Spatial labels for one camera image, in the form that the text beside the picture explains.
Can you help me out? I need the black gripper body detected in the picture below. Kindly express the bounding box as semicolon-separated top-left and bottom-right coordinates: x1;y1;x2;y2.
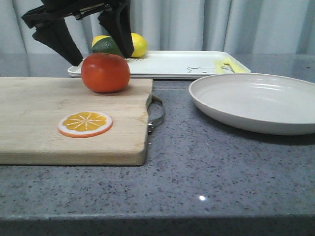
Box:
22;0;118;29

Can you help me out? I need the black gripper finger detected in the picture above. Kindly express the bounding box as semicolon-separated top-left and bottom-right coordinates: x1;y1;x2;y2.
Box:
32;19;83;66
98;0;134;58

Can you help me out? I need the orange tangerine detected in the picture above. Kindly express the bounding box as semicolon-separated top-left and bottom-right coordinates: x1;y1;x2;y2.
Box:
81;53;130;93

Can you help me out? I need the beige round plate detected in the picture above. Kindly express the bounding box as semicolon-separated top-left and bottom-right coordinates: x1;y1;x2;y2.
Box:
189;73;315;136

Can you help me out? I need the white bear print tray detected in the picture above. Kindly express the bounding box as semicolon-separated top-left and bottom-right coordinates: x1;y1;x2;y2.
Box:
67;50;252;79

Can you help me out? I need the left yellow lemon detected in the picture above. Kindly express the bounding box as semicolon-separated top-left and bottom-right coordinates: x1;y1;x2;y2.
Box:
92;35;109;47

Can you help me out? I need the yellow lemon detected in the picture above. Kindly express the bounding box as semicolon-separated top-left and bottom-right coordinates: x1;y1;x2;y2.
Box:
131;33;148;58
92;35;109;47

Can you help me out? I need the green lime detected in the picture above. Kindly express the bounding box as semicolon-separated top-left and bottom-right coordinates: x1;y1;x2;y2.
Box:
92;36;124;57

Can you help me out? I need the right yellow lemon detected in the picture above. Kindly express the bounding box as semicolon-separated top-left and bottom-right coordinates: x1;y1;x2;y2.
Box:
131;33;148;58

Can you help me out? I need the wooden cutting board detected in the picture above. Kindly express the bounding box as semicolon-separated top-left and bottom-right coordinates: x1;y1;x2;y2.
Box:
0;77;153;166

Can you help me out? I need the orange slice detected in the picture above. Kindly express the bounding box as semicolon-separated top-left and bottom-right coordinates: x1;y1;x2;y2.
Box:
57;111;113;138

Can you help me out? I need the yellow plastic fork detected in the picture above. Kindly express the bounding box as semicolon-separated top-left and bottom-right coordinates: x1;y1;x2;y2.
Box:
222;57;251;73

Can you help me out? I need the grey curtain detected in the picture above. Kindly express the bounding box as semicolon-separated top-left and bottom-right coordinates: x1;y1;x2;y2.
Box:
0;0;315;55

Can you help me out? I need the metal cutting board handle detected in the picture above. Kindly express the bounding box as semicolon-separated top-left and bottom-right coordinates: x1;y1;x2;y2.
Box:
147;94;165;145

